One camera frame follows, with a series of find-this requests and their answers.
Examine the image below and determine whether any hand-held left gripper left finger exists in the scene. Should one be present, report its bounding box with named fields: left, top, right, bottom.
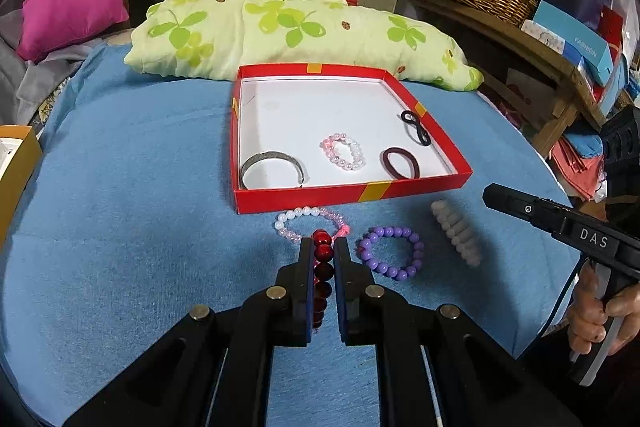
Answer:
left=62, top=237, right=317, bottom=427

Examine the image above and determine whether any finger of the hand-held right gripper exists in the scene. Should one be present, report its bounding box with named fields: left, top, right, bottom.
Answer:
left=482, top=183, right=576, bottom=235

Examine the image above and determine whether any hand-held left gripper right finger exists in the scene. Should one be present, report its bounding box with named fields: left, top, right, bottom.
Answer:
left=334, top=237, right=583, bottom=427

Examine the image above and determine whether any red bead bracelet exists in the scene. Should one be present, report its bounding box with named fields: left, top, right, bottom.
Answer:
left=311, top=229, right=335, bottom=333

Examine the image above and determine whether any purple bead bracelet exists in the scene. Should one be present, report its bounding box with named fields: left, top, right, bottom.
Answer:
left=356, top=226, right=425, bottom=283

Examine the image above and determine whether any clear bead bracelet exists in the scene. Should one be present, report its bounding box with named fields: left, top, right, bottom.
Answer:
left=274, top=206, right=351, bottom=244

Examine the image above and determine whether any black hair tie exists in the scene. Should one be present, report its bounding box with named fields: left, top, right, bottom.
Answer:
left=400, top=109, right=432, bottom=146

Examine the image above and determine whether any maroon hair tie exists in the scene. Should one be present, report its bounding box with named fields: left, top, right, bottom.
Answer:
left=381, top=147, right=422, bottom=181

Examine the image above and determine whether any pink and white bead bracelet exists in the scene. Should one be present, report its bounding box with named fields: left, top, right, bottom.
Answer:
left=320, top=133, right=367, bottom=172

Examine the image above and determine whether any silver metal bangle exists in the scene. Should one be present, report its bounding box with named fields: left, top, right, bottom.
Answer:
left=240, top=150, right=306, bottom=190

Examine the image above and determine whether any red cardboard box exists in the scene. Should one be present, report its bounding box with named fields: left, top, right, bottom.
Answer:
left=231, top=63, right=473, bottom=215

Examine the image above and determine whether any person's right hand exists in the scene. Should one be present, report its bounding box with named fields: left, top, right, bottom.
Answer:
left=567, top=264, right=640, bottom=358

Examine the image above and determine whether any stack of pink cloths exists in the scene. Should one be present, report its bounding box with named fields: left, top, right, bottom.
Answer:
left=550, top=134, right=608, bottom=202

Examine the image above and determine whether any wooden bench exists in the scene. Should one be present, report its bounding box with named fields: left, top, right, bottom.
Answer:
left=405, top=0, right=631, bottom=158

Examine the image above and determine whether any white patterned box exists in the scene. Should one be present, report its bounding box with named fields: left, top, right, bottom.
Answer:
left=520, top=19, right=568, bottom=55

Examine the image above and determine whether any light blue cardboard box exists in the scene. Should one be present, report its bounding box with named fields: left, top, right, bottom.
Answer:
left=532, top=0, right=615, bottom=88

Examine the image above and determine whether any blue blanket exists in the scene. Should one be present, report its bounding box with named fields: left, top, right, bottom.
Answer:
left=0, top=42, right=581, bottom=427

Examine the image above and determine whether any green floral pillow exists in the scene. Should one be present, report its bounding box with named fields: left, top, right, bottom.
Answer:
left=124, top=0, right=485, bottom=92

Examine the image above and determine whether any orange cardboard box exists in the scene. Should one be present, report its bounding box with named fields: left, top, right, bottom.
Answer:
left=0, top=125, right=43, bottom=253

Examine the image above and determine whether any grey cloth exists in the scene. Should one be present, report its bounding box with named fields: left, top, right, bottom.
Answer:
left=0, top=9, right=96, bottom=128

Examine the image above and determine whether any pink pillow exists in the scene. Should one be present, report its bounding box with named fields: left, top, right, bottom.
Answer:
left=16, top=0, right=130, bottom=62

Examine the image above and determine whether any black cable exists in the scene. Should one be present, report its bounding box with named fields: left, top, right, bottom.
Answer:
left=520, top=257, right=587, bottom=358

